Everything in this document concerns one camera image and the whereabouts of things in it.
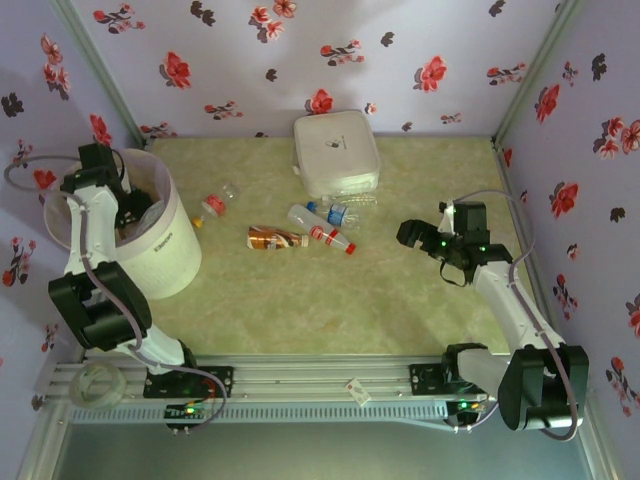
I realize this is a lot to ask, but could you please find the clear plastic bottle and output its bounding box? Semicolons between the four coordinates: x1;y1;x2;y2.
321;193;380;208

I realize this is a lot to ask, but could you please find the red-label bottle with yellow cap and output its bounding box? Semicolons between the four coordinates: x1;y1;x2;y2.
192;182;241;229

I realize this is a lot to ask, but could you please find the clear bottle with blue cap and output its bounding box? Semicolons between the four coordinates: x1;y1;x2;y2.
305;199;361;230

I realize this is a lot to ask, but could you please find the white bottle with red cap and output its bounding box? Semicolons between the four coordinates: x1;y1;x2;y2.
286;203;358;256

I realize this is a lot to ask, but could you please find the brown foil-label bottle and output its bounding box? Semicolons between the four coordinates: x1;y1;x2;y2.
247;225;311;253

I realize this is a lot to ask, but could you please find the white plastic bin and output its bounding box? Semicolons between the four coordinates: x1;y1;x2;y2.
43;147;203;301

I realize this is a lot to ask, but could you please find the white square lidded box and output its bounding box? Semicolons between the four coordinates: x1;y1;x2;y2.
291;108;382;200

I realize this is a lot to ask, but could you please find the right circuit board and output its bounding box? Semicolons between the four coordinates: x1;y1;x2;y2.
446;397;494;434

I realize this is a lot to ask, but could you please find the circuit board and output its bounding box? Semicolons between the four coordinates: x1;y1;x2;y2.
164;401;214;435
446;397;494;434

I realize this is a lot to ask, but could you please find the small white card tag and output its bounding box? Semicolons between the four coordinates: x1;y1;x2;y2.
345;378;373;404

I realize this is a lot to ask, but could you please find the clear tape roll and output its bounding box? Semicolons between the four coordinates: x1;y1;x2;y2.
68;363;127;409

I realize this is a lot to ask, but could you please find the left circuit board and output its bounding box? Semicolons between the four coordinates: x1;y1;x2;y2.
164;401;214;435

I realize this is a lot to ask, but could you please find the thin black cable loop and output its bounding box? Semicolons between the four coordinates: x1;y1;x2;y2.
438;258;475;290

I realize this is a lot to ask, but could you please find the grey right arm cable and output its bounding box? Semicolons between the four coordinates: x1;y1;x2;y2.
449;189;586;442

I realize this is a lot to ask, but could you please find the aluminium table side rail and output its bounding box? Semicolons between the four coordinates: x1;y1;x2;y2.
492;142;559;326

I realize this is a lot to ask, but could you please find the aluminium corner post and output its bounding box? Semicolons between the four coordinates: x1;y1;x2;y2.
491;0;587;151
47;0;154;151

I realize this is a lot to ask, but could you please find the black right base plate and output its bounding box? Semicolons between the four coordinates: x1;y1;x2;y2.
408;363;501;397

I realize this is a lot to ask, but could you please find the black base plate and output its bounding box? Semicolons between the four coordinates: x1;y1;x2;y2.
408;363;501;397
143;366;236;400

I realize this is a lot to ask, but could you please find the grey base cable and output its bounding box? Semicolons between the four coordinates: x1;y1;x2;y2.
192;369;232;434
449;394;504;434

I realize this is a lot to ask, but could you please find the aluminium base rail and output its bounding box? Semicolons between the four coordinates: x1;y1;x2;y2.
33;353;506;401

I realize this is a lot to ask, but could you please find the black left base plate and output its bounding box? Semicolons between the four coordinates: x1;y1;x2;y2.
143;366;236;400

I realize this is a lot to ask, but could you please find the slotted grey cable duct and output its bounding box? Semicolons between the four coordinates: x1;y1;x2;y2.
67;399;451;425

